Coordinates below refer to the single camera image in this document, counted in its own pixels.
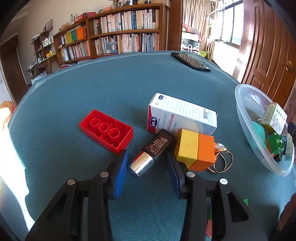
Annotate yellow patterned cloth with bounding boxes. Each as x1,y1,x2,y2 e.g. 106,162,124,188
0,101,17,130

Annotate black smartphone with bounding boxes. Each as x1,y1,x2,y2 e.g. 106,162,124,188
171,52,211,72

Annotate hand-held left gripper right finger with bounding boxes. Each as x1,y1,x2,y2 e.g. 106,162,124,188
165,151,269,241

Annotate white and black appliance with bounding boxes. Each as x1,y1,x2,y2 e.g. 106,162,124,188
181,31,201,52

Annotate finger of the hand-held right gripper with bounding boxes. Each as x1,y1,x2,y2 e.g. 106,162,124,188
287,123,296,144

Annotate beige curtain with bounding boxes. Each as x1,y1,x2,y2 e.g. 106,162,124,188
183,0,216,54

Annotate yellow and orange toy block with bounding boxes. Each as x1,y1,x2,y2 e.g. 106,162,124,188
174,129,218,172

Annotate small wooden shelf unit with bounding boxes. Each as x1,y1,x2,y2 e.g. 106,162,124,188
31,30,57,63

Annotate red box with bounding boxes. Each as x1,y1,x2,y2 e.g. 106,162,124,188
74,12,96,23

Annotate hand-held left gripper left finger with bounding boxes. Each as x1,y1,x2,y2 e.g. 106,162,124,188
25,149,130,241

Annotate clear plastic bowl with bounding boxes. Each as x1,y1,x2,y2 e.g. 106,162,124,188
235,84,295,177

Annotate red toy brick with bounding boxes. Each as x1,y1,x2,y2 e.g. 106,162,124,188
79,109,134,155

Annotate green and orange toy block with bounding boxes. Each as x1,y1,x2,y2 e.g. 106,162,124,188
266,133,285,155

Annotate rows of books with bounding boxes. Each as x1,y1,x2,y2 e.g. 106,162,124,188
58,9,160,62

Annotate dark wooden door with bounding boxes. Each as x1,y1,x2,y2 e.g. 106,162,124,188
0,35,26,102

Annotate brown bottle with silver cap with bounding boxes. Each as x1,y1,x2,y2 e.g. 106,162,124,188
128,129,175,177

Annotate gold key ring set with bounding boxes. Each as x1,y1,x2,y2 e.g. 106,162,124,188
209,143,233,173

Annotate white carton with red label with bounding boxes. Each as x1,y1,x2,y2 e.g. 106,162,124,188
147,93,218,136

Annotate wooden side desk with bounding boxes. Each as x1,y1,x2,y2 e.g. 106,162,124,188
27,57,58,77

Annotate window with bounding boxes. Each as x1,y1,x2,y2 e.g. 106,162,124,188
216,0,243,47

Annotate yellow cardboard box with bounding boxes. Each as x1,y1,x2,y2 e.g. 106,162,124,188
260,102,288,135

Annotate brown panelled wooden door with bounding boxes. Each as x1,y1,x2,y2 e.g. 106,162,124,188
231,0,296,109

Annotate teal plastic block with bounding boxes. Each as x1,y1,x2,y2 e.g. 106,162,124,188
251,121,269,151

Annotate wooden bookshelf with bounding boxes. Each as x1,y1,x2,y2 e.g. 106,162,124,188
53,3,170,65

